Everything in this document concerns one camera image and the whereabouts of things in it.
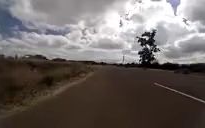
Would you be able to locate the pole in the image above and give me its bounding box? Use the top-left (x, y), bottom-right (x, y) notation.
top-left (121, 54), bottom-right (126, 65)

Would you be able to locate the brown-grey asphalt road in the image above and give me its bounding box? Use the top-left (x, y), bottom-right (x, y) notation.
top-left (0, 64), bottom-right (205, 128)

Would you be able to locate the tall dark tree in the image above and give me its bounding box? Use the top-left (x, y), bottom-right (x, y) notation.
top-left (135, 28), bottom-right (162, 66)

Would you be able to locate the dry grass verge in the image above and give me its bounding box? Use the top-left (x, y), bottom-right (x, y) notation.
top-left (0, 56), bottom-right (98, 122)

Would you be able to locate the row of dark bushes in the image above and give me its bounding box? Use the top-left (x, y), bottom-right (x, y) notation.
top-left (116, 61), bottom-right (205, 75)

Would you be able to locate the white dashed centre line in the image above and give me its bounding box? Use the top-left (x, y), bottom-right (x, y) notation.
top-left (153, 82), bottom-right (205, 108)

